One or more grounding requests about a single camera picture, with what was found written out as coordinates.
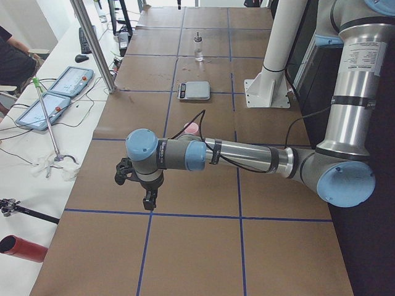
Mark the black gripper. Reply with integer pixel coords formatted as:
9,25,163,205
136,171,164,211

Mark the white camera pillar with base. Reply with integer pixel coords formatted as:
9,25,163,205
244,0,307,108

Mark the clear glass sauce bottle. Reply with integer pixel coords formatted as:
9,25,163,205
194,31,204,62

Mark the black tripod leg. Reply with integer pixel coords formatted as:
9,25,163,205
1,199,60,224

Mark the black computer mouse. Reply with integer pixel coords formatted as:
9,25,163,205
75,54,89,64

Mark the seated person in black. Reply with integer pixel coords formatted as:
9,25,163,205
1,27,44,93

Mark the silver digital kitchen scale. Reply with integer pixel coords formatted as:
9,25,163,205
177,81,210,101

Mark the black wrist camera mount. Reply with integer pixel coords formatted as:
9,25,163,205
114,158,139,186

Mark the pink paper cup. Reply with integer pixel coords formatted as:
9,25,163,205
184,122,199,136

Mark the aluminium frame post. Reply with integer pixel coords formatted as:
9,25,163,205
70,0,116,94

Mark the white crumpled tissue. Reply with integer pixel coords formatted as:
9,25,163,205
31,154,80,181

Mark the upper blue teach pendant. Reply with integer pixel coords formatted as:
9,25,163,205
48,66,94,98

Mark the green-handled reacher grabber tool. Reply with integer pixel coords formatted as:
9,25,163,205
33,77,78,181

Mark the lower blue teach pendant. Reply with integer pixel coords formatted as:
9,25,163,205
15,92,71,131

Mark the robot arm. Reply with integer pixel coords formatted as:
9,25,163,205
115,1,394,210

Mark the red cylinder tube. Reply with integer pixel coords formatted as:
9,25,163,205
1,235,48,263

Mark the blue teach pendant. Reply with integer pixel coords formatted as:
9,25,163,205
15,92,71,131
48,66,94,98

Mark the black keyboard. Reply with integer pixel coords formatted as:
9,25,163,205
78,27,91,54

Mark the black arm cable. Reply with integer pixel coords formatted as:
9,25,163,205
170,106,333,172

